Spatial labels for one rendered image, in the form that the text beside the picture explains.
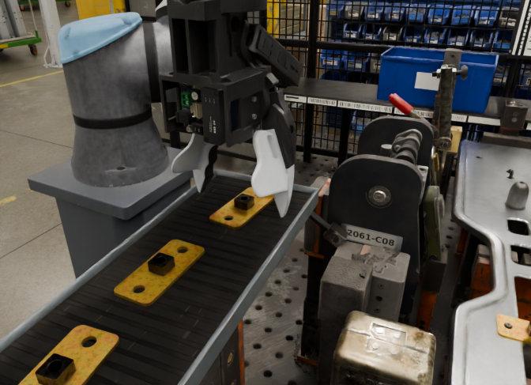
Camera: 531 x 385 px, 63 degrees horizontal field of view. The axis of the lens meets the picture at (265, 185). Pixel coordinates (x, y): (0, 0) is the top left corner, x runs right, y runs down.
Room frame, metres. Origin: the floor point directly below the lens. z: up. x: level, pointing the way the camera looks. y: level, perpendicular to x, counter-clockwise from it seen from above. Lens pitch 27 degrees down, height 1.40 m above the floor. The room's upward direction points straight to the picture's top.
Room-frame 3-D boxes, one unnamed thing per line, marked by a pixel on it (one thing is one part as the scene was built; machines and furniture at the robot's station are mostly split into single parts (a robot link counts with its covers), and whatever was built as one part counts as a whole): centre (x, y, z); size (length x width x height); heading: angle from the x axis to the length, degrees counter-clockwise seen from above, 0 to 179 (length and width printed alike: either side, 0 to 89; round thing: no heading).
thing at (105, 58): (0.65, 0.23, 1.27); 0.13 x 0.12 x 0.14; 104
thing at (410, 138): (0.56, -0.18, 0.94); 0.18 x 0.13 x 0.49; 157
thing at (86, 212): (0.65, 0.24, 0.90); 0.21 x 0.21 x 0.40; 63
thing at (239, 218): (0.41, 0.02, 1.17); 0.08 x 0.04 x 0.01; 149
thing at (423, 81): (1.29, -0.50, 1.09); 0.30 x 0.17 x 0.13; 62
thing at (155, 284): (0.30, 0.09, 1.17); 0.08 x 0.04 x 0.01; 154
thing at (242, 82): (0.39, 0.04, 1.32); 0.09 x 0.08 x 0.12; 149
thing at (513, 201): (0.69, -0.46, 1.02); 0.03 x 0.03 x 0.07
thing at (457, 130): (0.93, -0.43, 0.88); 0.04 x 0.04 x 0.36; 67
